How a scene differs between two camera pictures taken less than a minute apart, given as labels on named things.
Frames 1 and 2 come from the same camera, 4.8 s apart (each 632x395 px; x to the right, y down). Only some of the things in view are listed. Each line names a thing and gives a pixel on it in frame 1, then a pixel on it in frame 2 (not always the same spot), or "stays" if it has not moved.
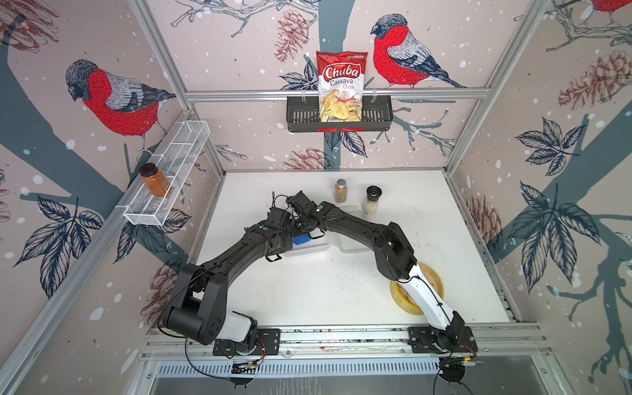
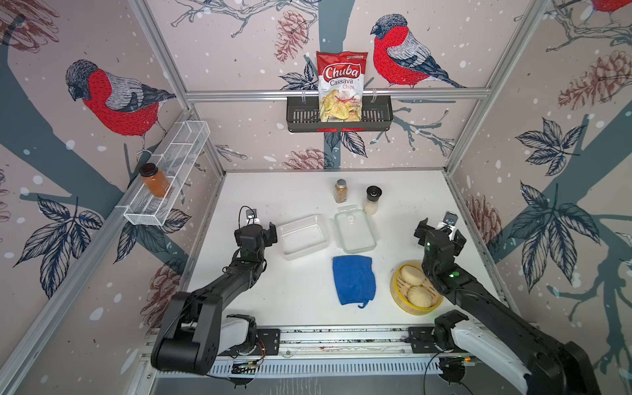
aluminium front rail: (514, 340) stays
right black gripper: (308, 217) -> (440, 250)
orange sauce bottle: (154, 180) stays
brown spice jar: (341, 190) stays
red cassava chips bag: (340, 85) stays
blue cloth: (301, 239) -> (355, 279)
